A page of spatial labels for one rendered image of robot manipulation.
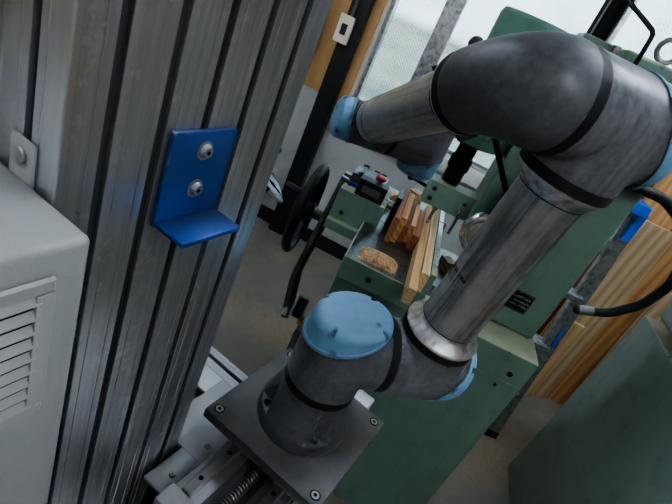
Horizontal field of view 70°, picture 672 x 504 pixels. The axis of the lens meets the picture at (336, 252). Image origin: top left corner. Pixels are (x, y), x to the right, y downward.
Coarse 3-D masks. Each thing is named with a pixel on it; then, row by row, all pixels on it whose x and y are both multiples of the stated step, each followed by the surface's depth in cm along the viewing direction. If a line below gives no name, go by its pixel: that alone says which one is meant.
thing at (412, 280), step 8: (424, 232) 132; (424, 240) 127; (416, 248) 123; (424, 248) 123; (416, 256) 117; (416, 264) 113; (408, 272) 116; (416, 272) 110; (408, 280) 108; (416, 280) 107; (408, 288) 103; (416, 288) 104; (408, 296) 104; (408, 304) 105
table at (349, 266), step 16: (336, 224) 133; (368, 224) 132; (352, 240) 134; (368, 240) 124; (352, 256) 113; (400, 256) 123; (336, 272) 115; (352, 272) 114; (368, 272) 112; (384, 272) 113; (400, 272) 116; (368, 288) 114; (384, 288) 113; (400, 288) 112; (400, 304) 114
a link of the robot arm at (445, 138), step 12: (444, 132) 84; (408, 144) 84; (420, 144) 85; (432, 144) 85; (444, 144) 85; (396, 156) 86; (408, 156) 86; (420, 156) 86; (432, 156) 86; (408, 168) 88; (420, 168) 87; (432, 168) 88
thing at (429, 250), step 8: (432, 216) 142; (432, 224) 136; (432, 232) 131; (432, 240) 126; (432, 248) 122; (424, 256) 118; (432, 256) 118; (424, 264) 113; (424, 272) 109; (424, 280) 110
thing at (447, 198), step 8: (440, 176) 135; (432, 184) 131; (440, 184) 130; (448, 184) 131; (424, 192) 132; (432, 192) 131; (440, 192) 131; (448, 192) 130; (456, 192) 130; (464, 192) 131; (472, 192) 134; (424, 200) 133; (432, 200) 132; (440, 200) 132; (448, 200) 131; (456, 200) 131; (464, 200) 130; (472, 200) 130; (432, 208) 136; (440, 208) 133; (448, 208) 132; (456, 208) 132; (464, 216) 132
